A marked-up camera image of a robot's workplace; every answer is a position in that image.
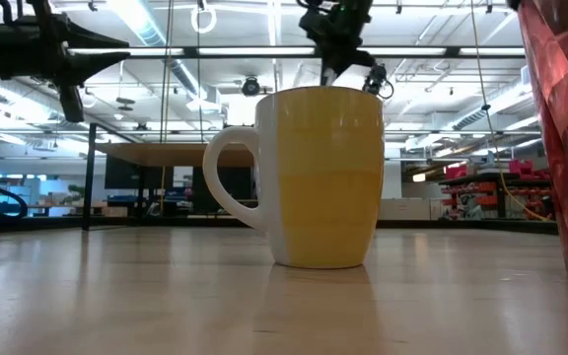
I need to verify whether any wooden shelf with black legs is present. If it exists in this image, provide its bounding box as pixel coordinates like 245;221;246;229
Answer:
81;122;260;232

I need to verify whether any small round black ceiling camera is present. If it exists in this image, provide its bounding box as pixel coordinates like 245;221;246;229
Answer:
241;76;261;98

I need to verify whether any hanging yellow cable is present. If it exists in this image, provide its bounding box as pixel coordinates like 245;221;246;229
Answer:
469;0;551;222

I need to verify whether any black ceiling camera with cable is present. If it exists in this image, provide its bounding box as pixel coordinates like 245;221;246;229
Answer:
361;62;394;100

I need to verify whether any yellow and white ceramic mug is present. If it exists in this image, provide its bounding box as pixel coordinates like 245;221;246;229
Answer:
201;86;386;270

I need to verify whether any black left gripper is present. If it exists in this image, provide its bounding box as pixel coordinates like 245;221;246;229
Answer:
17;0;131;123

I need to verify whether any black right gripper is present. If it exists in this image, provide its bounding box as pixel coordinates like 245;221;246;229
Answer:
297;0;377;88

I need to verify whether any white hanging ring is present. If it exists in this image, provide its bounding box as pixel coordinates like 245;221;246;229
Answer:
189;3;218;35

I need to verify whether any black overhead frame beam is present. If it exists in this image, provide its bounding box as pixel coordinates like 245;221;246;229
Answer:
66;45;527;60

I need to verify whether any rack with red bins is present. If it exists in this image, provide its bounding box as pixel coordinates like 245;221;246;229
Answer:
439;158;556;222

